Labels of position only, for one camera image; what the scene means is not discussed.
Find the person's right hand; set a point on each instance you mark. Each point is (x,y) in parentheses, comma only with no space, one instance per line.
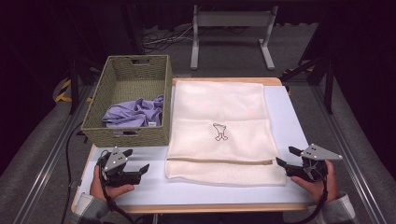
(323,189)

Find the green woven basket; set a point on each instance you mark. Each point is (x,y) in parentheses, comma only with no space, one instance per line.
(130,90)

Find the yellow black hazard tape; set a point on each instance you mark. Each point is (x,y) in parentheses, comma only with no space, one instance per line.
(63,90)

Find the white metal table frame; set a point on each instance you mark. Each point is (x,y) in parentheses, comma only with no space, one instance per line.
(232,18)

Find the white mesh laundry bag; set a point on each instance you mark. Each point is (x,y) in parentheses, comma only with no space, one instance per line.
(218,149)

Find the purple garment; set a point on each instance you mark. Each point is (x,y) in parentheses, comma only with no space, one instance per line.
(130,113)

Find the black metal stand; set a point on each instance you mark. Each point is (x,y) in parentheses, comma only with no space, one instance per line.
(328,87)
(74,84)

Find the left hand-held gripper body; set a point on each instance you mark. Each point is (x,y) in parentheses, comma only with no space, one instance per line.
(115,160)

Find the person's left hand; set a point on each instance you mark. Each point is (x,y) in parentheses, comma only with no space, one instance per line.
(96,188)

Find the aluminium floor rail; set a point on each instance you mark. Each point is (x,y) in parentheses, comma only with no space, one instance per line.
(53,155)
(348,149)

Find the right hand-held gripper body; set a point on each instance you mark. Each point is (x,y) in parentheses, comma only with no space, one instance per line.
(317,154)

